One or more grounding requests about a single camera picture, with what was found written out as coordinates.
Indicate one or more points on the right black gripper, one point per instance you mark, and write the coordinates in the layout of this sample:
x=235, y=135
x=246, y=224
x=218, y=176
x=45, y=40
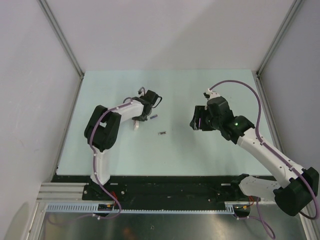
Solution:
x=200, y=112

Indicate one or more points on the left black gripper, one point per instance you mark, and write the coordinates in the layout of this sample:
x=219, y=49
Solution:
x=140, y=118

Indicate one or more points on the white red remote control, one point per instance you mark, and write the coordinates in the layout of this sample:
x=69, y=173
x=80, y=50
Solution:
x=136, y=125

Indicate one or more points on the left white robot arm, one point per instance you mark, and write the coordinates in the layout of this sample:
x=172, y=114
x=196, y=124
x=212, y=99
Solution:
x=103, y=127

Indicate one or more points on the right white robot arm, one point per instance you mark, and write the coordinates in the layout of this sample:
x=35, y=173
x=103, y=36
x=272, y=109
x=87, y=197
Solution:
x=294, y=186

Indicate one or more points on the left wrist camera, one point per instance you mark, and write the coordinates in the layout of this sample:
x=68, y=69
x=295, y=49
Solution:
x=142, y=91

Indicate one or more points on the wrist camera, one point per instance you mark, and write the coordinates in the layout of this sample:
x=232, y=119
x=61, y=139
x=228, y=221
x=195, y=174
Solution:
x=210, y=94
x=142, y=91

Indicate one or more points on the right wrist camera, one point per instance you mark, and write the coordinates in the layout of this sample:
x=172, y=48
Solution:
x=210, y=94

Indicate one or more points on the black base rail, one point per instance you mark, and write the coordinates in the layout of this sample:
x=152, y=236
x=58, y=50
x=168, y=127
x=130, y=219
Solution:
x=162, y=193

